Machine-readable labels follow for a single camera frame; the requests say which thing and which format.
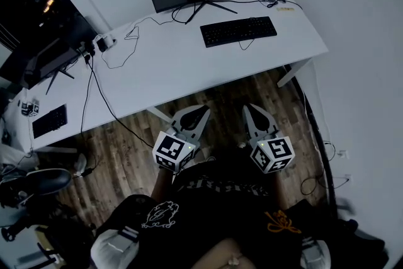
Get black mouse cable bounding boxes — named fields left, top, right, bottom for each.
left=217, top=0, right=279, bottom=9

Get person's right white shoe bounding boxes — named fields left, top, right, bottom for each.
left=299, top=236, right=332, bottom=269

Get person's left white shoe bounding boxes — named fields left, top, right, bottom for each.
left=90, top=226, right=140, bottom=269

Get person's left forearm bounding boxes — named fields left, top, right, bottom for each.
left=150, top=166, right=174, bottom=203

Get person's bare leg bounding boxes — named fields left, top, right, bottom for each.
left=191, top=237, right=250, bottom=269

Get person's black printed shirt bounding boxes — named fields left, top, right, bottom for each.
left=169, top=156, right=286, bottom=209

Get black curved hoop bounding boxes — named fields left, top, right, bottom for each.
left=285, top=64, right=340, bottom=220

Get small black computer monitor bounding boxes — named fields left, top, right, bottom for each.
left=0, top=37, right=81, bottom=96

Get person's black shorts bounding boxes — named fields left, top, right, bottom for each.
left=103, top=193, right=319, bottom=269

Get black hanging cable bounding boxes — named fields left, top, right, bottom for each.
left=79, top=56, right=96, bottom=171

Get black-and-white patterned block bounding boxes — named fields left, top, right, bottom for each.
left=20, top=99, right=41, bottom=118

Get person's right forearm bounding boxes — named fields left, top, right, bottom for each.
left=273, top=170, right=290, bottom=211

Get black power adapter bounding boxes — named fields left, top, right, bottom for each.
left=95, top=37, right=110, bottom=54

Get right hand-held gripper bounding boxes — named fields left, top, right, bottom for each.
left=241, top=103, right=296, bottom=175

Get person's white shoe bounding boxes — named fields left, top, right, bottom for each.
left=90, top=226, right=140, bottom=269
left=299, top=236, right=332, bottom=269

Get black floor cable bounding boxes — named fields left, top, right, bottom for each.
left=300, top=140, right=351, bottom=197

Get white plastic bag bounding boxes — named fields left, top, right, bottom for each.
left=0, top=96, right=35, bottom=169

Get thin black looped cable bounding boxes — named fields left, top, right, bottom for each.
left=100, top=16, right=178, bottom=70

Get small black keyboard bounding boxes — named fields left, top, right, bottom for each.
left=31, top=104, right=69, bottom=140

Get black keyboard cable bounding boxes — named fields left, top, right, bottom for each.
left=237, top=38, right=256, bottom=52

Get white power strip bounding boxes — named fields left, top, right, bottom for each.
left=79, top=35, right=118, bottom=56

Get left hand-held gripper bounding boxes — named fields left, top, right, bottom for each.
left=152, top=105, right=212, bottom=175

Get thick black power cable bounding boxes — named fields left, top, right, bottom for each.
left=85, top=52, right=156, bottom=149

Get white desk leg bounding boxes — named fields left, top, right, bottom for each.
left=145, top=106, right=173, bottom=123
left=276, top=57, right=315, bottom=88

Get black office chair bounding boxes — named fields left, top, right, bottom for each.
left=0, top=168, right=72, bottom=209

